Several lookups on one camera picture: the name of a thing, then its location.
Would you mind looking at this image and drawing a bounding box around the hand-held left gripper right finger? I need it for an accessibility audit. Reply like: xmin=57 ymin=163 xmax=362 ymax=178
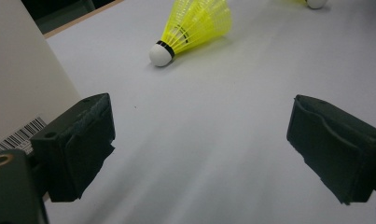
xmin=286 ymin=94 xmax=376 ymax=206

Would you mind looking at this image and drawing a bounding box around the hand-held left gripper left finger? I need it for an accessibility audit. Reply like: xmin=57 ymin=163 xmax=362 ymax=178
xmin=30 ymin=92 xmax=117 ymax=203

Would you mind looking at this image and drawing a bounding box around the white plastic storage bin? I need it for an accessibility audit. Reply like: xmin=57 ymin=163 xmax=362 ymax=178
xmin=0 ymin=0 xmax=82 ymax=157

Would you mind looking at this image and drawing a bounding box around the yellow shuttlecock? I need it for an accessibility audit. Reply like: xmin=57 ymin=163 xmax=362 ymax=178
xmin=148 ymin=0 xmax=233 ymax=68
xmin=287 ymin=0 xmax=329 ymax=9

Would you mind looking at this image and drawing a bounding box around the white table cover sheet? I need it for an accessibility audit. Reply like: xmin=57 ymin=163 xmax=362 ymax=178
xmin=44 ymin=0 xmax=376 ymax=224

